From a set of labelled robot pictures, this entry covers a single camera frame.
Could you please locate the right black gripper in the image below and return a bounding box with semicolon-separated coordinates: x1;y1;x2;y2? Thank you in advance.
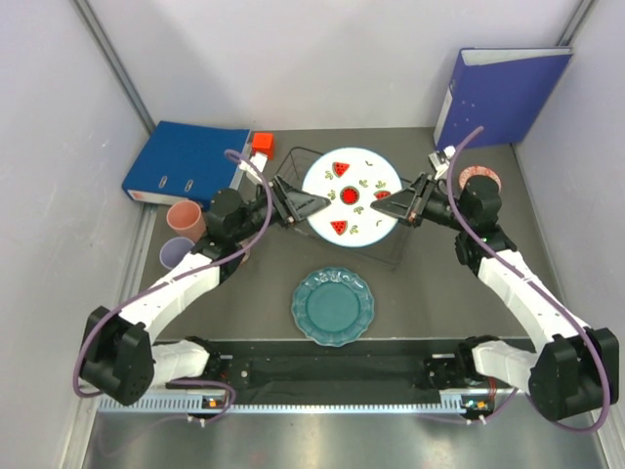
371;173;472;234

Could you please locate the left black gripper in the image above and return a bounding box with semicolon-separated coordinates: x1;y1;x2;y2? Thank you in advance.
232;175;330;243

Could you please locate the white plate with red fruit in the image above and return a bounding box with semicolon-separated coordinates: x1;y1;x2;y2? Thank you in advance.
302;148;402;248

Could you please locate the blue and orange patterned bowl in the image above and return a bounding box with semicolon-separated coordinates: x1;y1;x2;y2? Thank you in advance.
458;165;502;192

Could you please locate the pink plastic cup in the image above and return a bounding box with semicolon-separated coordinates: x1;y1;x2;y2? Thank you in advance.
166;200;207;242

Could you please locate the teal scalloped plate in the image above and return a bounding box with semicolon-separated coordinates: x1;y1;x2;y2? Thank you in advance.
291;267;375;348

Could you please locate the lilac plastic cup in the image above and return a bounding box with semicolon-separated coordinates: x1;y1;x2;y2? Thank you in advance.
159;236;195;270

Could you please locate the pink patterned mug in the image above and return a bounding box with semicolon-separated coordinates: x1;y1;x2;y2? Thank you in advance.
239;250;251;266

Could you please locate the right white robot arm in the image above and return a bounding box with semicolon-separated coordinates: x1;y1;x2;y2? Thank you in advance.
371;173;619;423

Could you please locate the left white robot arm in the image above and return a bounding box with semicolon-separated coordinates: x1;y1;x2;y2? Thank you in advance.
73;177;330;405

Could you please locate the small red cube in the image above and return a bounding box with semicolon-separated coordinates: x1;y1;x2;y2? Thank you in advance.
251;132;274;160

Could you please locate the blue binder lying flat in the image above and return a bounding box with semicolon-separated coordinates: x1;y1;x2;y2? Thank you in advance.
122;121;250;206

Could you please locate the purple binder standing upright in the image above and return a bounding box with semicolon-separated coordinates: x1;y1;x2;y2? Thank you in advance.
434;47;573;150

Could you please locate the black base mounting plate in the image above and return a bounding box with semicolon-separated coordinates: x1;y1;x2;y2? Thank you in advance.
165;355;494;392

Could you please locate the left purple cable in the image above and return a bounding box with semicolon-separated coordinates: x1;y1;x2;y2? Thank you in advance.
72;149;273;426

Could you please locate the black wire dish rack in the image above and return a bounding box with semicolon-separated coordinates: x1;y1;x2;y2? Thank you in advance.
275;146;410;270

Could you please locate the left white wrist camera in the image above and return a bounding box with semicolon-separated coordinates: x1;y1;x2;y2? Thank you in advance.
238;152;268;185

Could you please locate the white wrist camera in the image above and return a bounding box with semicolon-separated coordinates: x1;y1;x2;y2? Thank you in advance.
428;146;456;181
238;152;268;185

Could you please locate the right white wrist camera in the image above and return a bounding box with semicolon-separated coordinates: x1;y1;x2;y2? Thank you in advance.
428;146;456;181

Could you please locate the white slotted cable duct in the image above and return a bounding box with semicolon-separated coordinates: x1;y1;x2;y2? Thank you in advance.
98;393;488;414

